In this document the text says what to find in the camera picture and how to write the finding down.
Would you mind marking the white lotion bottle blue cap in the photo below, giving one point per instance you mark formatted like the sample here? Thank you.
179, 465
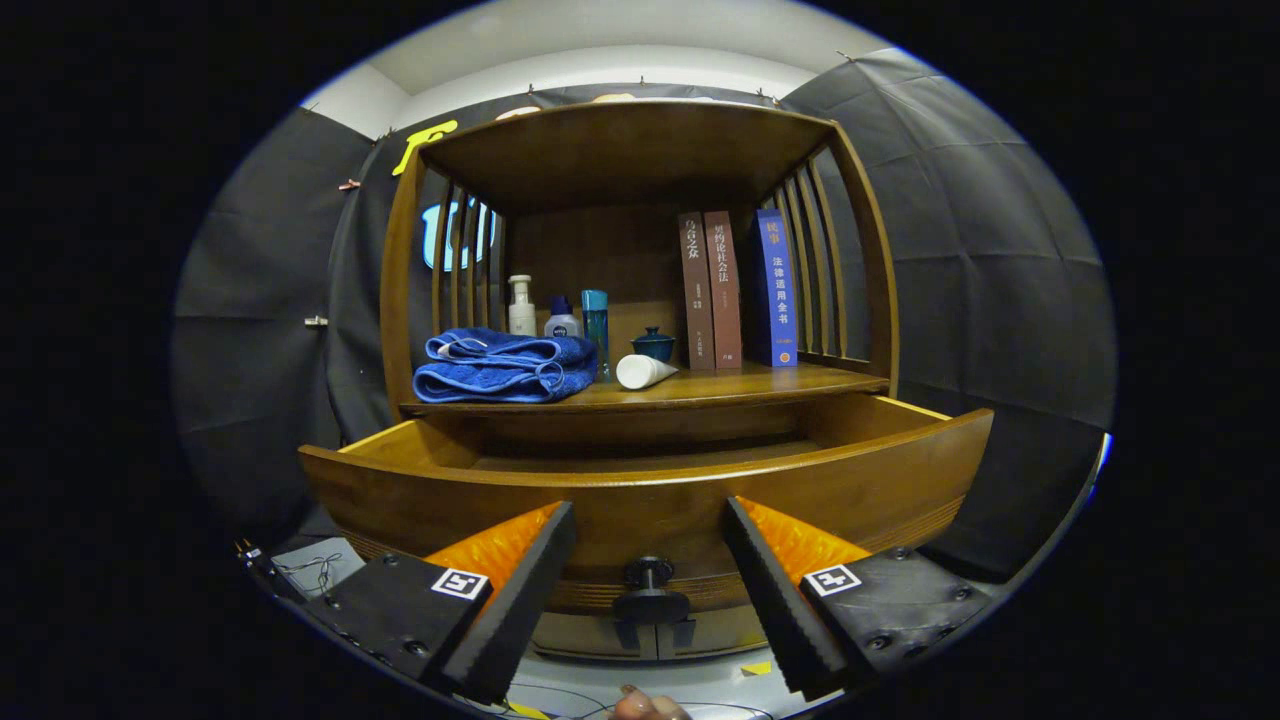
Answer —
562, 325

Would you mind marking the white pump bottle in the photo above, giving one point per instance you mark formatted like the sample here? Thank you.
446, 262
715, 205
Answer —
521, 315

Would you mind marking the reddish brown book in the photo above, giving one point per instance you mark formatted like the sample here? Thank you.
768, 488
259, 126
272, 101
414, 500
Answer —
725, 290

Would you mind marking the wooden cabinet door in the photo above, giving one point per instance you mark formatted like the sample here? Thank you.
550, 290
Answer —
580, 637
720, 630

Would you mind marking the brown wooden cabinet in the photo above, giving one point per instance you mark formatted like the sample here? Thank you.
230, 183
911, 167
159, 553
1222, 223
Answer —
620, 150

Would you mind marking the wooden countertop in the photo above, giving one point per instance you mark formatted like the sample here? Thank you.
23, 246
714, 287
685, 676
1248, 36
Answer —
720, 385

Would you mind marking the blue book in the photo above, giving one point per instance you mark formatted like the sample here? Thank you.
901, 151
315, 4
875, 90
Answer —
778, 290

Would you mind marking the black backdrop cloth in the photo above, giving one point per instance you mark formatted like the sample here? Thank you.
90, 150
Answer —
1000, 300

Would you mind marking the folded blue towel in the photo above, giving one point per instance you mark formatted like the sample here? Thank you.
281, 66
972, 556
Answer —
500, 370

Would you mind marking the clear teal bottle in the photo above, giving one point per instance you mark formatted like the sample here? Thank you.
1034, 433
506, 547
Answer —
596, 330

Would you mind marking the yellow floor tape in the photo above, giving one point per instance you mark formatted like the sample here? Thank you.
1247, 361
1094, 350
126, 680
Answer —
756, 668

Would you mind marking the brown wooden drawer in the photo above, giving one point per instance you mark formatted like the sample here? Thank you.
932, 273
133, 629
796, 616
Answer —
650, 510

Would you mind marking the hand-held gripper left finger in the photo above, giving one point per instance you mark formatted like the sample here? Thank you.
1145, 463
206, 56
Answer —
520, 590

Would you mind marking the blue lidded teacup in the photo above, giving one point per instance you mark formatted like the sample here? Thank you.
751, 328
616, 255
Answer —
653, 346

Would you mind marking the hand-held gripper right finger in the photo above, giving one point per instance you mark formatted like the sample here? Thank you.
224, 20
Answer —
775, 590

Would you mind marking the dark brown book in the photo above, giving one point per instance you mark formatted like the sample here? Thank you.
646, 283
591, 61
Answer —
693, 290

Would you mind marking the white tube green end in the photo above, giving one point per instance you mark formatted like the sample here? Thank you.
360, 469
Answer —
640, 371

